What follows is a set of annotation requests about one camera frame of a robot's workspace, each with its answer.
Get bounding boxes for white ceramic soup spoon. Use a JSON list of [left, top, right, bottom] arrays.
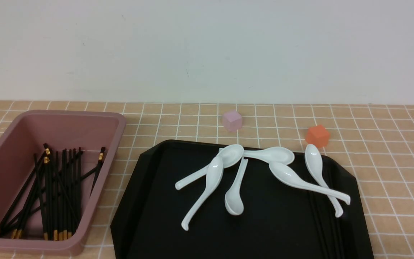
[[269, 162, 351, 205], [175, 144, 244, 190], [304, 144, 344, 218], [225, 157, 248, 216], [181, 156, 224, 231], [243, 146, 295, 164]]

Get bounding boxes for pink cube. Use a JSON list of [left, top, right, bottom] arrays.
[[222, 110, 243, 132]]

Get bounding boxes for black chopstick gold tip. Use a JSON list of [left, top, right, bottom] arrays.
[[62, 149, 68, 240], [90, 146, 106, 195], [52, 151, 59, 241], [44, 157, 51, 240], [0, 143, 50, 235]]

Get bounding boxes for orange cube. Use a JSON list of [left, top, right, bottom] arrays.
[[305, 125, 331, 149]]

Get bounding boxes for black plastic tray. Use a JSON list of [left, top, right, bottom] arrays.
[[110, 140, 374, 259]]

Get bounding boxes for pink plastic bin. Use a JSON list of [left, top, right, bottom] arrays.
[[0, 110, 126, 257]]

